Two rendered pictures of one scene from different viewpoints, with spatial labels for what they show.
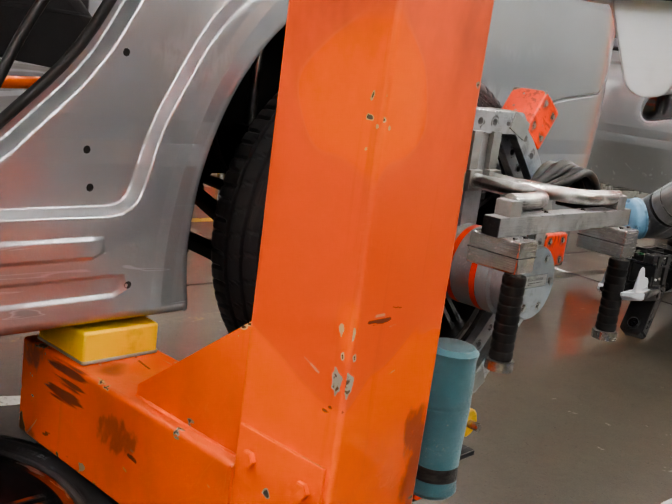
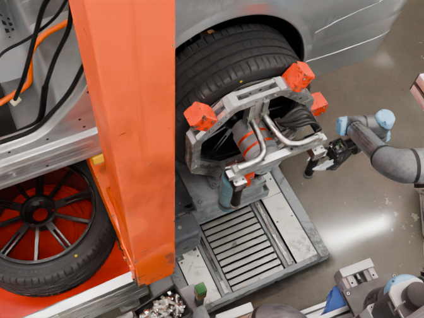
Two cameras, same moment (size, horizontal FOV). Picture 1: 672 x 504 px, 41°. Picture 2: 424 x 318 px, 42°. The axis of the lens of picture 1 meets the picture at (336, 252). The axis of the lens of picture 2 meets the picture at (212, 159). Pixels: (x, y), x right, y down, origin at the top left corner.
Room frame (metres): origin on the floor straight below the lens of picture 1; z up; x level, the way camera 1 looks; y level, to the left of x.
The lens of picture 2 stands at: (0.35, -0.43, 2.72)
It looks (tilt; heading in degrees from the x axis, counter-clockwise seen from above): 60 degrees down; 17
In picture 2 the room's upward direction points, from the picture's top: 7 degrees clockwise
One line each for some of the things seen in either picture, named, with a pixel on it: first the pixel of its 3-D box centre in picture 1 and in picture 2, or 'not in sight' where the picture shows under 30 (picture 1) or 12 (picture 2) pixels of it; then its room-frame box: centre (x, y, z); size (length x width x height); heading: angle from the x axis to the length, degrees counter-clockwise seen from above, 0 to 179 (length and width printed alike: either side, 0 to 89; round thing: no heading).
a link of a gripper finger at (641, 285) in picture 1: (637, 283); (324, 164); (1.56, -0.54, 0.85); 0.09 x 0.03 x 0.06; 147
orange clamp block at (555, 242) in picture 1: (539, 246); (313, 105); (1.82, -0.41, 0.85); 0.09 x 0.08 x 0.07; 138
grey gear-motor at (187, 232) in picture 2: not in sight; (168, 216); (1.34, 0.05, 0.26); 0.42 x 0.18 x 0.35; 48
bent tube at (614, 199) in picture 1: (557, 170); (292, 121); (1.57, -0.36, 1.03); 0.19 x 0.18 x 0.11; 48
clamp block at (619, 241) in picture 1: (607, 237); (313, 146); (1.57, -0.47, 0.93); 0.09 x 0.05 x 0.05; 48
